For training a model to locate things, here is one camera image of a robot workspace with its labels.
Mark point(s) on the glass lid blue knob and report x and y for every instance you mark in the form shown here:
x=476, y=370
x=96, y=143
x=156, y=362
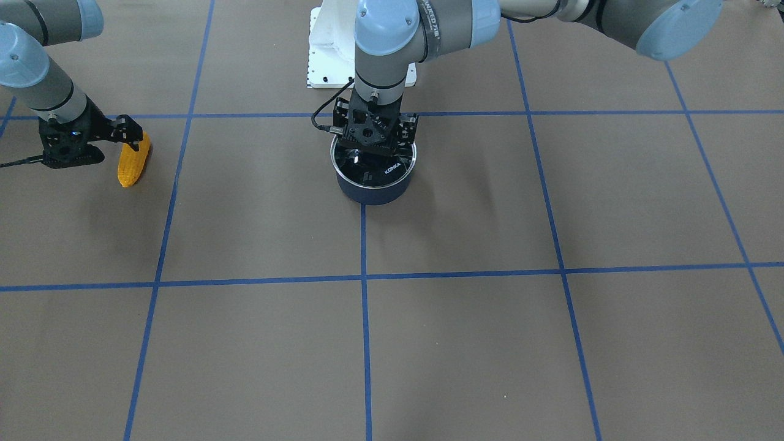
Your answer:
x=372, y=171

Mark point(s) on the yellow corn cob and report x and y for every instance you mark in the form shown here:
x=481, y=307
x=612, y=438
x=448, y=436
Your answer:
x=132, y=162

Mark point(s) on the dark blue saucepan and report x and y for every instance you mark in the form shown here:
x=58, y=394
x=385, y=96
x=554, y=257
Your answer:
x=375, y=196

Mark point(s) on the white pedestal column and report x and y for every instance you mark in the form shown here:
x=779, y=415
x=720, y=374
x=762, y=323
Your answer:
x=331, y=54

